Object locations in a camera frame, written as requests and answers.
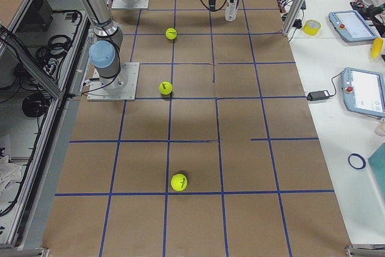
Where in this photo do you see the teal box corner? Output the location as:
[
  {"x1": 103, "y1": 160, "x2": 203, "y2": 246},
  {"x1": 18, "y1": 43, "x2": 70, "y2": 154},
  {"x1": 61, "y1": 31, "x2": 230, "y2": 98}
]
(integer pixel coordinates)
[{"x1": 368, "y1": 143, "x2": 385, "y2": 197}]

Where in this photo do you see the small black power brick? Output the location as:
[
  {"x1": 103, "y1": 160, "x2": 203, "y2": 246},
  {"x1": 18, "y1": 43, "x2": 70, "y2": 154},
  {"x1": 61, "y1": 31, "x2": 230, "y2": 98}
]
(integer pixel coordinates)
[{"x1": 306, "y1": 90, "x2": 330, "y2": 101}]

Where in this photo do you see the aluminium frame cart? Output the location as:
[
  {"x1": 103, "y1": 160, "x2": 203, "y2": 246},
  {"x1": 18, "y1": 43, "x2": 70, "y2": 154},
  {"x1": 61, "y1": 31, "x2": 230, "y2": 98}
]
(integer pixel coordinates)
[{"x1": 1, "y1": 0, "x2": 90, "y2": 252}]

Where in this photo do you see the yellow banana toy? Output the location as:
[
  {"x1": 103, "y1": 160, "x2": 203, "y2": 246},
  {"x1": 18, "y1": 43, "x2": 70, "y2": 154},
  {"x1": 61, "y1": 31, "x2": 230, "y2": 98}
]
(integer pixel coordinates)
[{"x1": 370, "y1": 37, "x2": 384, "y2": 60}]

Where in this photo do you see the blue tape ring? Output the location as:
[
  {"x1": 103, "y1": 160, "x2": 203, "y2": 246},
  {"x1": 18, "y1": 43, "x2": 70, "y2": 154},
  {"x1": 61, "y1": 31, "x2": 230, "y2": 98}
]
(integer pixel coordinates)
[{"x1": 348, "y1": 153, "x2": 367, "y2": 171}]

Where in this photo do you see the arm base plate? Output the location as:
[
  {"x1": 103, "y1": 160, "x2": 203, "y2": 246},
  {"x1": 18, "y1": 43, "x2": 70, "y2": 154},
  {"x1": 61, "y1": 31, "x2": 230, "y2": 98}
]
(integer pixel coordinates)
[
  {"x1": 112, "y1": 0, "x2": 149, "y2": 10},
  {"x1": 87, "y1": 62, "x2": 140, "y2": 101}
]

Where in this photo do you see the teach pendant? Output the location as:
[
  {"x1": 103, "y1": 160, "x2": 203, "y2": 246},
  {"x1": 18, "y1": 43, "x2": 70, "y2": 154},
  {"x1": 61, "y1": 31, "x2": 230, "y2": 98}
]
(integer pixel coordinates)
[
  {"x1": 328, "y1": 10, "x2": 378, "y2": 43},
  {"x1": 341, "y1": 67, "x2": 384, "y2": 119}
]

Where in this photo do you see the centre Head tennis ball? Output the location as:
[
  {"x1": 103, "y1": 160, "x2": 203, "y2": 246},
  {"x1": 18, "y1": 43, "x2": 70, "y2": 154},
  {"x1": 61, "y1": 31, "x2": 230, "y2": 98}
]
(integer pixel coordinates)
[{"x1": 159, "y1": 81, "x2": 173, "y2": 96}]

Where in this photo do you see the tennis ball near gripper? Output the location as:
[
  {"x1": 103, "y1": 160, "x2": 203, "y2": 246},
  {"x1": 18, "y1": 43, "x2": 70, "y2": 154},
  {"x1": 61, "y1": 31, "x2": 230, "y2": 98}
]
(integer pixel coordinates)
[{"x1": 165, "y1": 28, "x2": 177, "y2": 40}]

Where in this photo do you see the tennis ball right side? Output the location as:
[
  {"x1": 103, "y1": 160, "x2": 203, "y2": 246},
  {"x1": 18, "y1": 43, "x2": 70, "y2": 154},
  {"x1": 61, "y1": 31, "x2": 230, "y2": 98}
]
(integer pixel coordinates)
[{"x1": 171, "y1": 173, "x2": 188, "y2": 191}]

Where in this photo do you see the yellow tape roll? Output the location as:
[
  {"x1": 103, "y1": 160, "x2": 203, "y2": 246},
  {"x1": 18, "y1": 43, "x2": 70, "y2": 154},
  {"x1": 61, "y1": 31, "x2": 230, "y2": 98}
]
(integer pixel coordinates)
[{"x1": 303, "y1": 19, "x2": 321, "y2": 36}]

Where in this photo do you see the upper teach pendant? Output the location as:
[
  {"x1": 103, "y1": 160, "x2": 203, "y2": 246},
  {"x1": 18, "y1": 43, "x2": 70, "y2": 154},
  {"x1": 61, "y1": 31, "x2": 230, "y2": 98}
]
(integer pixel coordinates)
[{"x1": 328, "y1": 10, "x2": 378, "y2": 43}]

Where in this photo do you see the lower teach pendant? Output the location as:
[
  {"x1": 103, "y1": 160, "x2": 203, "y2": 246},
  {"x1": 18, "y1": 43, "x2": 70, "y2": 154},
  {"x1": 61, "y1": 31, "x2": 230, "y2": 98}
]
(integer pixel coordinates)
[{"x1": 341, "y1": 67, "x2": 384, "y2": 119}]

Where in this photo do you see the clear tennis ball can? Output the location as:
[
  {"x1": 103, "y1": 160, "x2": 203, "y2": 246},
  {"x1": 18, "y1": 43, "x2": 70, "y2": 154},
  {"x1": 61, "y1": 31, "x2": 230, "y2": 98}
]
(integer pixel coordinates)
[{"x1": 225, "y1": 0, "x2": 239, "y2": 22}]

